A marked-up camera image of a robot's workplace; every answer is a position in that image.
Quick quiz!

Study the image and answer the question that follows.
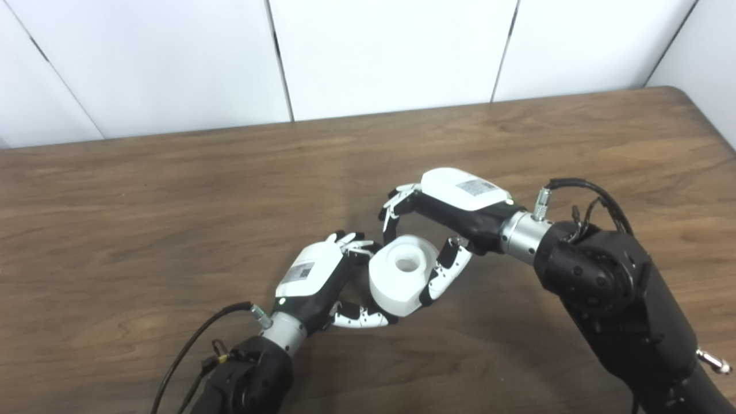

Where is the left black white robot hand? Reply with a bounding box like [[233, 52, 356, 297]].
[[275, 231, 400, 334]]

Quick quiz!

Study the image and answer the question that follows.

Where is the round white plastic piece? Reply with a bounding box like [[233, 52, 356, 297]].
[[368, 235, 440, 318]]

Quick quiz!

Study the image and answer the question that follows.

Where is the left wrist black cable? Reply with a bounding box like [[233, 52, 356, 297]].
[[151, 301, 271, 414]]

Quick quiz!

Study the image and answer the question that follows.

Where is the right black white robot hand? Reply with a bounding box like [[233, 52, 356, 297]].
[[378, 167, 527, 307]]

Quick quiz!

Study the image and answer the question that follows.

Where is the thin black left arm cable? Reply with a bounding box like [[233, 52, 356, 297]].
[[175, 339, 231, 414]]

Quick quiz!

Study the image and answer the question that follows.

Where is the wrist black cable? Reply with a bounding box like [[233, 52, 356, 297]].
[[532, 178, 634, 237], [151, 301, 271, 414]]

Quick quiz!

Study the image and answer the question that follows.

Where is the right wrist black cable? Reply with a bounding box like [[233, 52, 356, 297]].
[[532, 178, 634, 237]]

